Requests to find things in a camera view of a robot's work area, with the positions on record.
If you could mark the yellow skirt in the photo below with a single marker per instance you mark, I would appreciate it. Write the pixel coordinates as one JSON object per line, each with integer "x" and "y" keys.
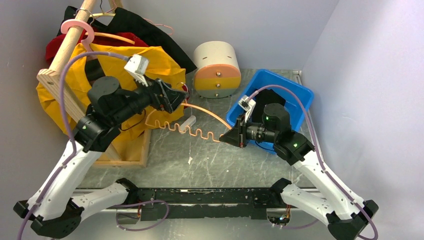
{"x": 161, "y": 66}

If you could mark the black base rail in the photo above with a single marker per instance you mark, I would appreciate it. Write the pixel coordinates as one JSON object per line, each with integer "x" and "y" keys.
{"x": 254, "y": 203}

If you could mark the wooden clothes rack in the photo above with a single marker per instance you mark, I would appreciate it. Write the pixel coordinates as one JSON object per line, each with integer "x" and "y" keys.
{"x": 132, "y": 155}

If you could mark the blue plastic bin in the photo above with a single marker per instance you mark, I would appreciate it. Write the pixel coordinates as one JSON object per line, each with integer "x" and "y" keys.
{"x": 264, "y": 77}

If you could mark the black garment on rack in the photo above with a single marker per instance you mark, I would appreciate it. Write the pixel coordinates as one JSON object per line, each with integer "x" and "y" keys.
{"x": 125, "y": 21}

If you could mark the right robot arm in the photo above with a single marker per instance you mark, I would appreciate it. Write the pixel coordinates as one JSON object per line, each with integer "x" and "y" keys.
{"x": 343, "y": 212}

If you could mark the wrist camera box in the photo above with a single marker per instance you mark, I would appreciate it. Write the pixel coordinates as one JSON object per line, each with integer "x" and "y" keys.
{"x": 248, "y": 105}
{"x": 136, "y": 66}

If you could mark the small white block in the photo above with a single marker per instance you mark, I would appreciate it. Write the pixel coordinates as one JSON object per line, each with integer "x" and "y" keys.
{"x": 188, "y": 123}

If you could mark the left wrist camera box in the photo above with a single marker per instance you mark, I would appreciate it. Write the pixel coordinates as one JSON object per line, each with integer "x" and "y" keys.
{"x": 136, "y": 66}

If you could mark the yellow hanger at rack top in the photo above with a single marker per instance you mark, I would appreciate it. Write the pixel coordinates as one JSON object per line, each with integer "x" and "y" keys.
{"x": 98, "y": 15}

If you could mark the round cream drawer box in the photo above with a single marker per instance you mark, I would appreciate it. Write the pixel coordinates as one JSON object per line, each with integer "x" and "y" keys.
{"x": 218, "y": 74}

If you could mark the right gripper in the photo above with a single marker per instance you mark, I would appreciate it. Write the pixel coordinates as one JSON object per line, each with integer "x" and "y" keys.
{"x": 238, "y": 136}

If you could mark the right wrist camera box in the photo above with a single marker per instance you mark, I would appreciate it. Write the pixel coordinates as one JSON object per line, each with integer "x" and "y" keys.
{"x": 248, "y": 105}

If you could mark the pink plastic hanger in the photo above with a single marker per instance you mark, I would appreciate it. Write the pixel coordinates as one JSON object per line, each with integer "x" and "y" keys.
{"x": 67, "y": 24}

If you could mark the small black skirt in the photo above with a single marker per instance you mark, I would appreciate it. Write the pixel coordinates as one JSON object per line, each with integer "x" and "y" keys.
{"x": 268, "y": 96}

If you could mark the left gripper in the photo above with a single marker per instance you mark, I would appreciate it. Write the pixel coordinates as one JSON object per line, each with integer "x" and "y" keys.
{"x": 171, "y": 98}

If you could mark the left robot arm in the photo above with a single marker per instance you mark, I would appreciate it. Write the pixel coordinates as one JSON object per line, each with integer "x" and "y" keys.
{"x": 53, "y": 210}

